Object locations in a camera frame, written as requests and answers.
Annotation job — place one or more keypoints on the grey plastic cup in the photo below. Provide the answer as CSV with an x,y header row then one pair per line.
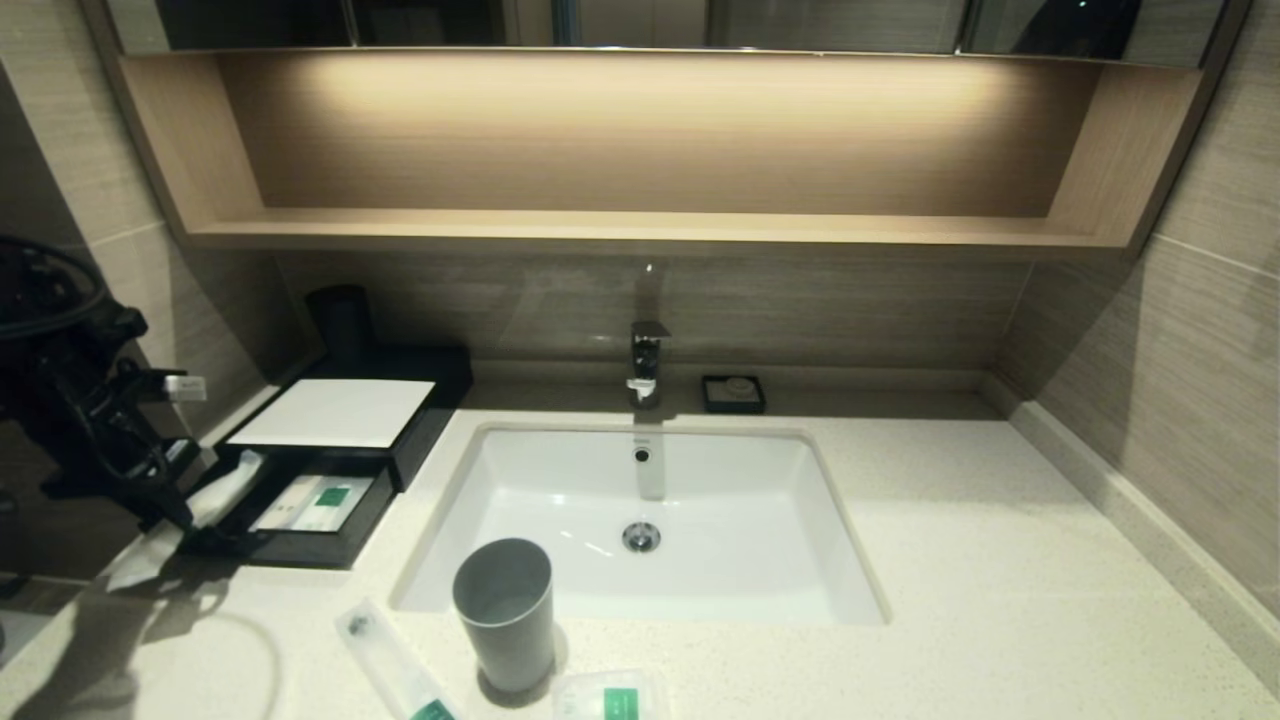
x,y
506,630

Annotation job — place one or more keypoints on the black soap dish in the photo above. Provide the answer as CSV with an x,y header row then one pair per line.
x,y
712,402

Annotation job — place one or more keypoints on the clear toothbrush packet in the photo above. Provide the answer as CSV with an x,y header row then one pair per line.
x,y
235,480

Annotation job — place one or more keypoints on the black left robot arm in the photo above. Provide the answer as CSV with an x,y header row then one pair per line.
x,y
50,340

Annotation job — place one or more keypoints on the white sink basin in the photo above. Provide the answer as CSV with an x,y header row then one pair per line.
x,y
730,520

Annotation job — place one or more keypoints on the white board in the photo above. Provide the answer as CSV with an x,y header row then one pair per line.
x,y
335,412

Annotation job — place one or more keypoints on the small round soap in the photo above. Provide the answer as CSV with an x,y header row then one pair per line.
x,y
740,387

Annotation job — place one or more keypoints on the black amenity box housing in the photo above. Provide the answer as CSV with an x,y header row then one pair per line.
x,y
445,395

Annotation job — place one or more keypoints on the mirror cabinet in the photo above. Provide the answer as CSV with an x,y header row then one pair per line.
x,y
800,25

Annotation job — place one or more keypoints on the wooden wall shelf niche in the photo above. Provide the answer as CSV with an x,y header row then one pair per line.
x,y
640,228

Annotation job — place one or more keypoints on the black cylindrical cup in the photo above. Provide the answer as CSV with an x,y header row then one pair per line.
x,y
343,320

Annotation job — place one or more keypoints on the chrome faucet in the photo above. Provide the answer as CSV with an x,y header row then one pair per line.
x,y
647,360

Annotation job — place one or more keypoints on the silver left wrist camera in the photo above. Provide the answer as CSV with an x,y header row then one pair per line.
x,y
187,388

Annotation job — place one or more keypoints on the chrome sink drain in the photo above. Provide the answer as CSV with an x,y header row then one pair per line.
x,y
641,537

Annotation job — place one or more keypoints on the toothbrush packet with green label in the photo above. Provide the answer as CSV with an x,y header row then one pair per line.
x,y
390,660

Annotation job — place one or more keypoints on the comb packet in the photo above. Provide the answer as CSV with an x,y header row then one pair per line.
x,y
285,502

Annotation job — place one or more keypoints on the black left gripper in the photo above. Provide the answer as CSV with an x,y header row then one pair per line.
x,y
105,440

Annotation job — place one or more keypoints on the packet with green square label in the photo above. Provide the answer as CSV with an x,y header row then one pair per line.
x,y
610,698

